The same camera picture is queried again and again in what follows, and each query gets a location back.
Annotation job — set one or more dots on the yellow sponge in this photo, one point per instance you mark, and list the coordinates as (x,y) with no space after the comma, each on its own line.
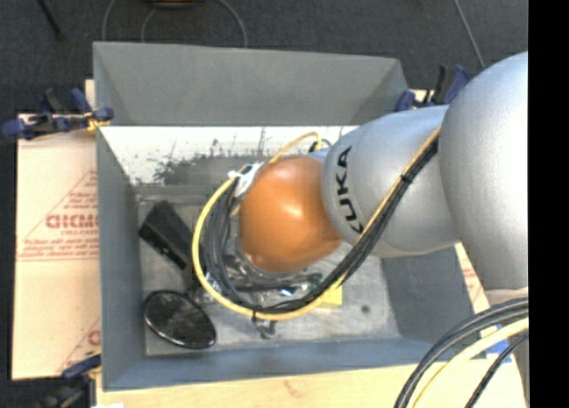
(334,298)

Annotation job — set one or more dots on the pale grey metal gripper finger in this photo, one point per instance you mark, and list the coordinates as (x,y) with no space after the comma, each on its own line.
(265,329)

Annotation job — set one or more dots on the grey metal bin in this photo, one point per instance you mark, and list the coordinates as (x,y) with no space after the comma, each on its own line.
(249,90)

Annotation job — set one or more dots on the brown cardboard board with red print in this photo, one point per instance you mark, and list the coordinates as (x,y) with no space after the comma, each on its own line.
(53,290)

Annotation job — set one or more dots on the black flat block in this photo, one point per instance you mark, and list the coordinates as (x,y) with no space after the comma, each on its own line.
(165,230)

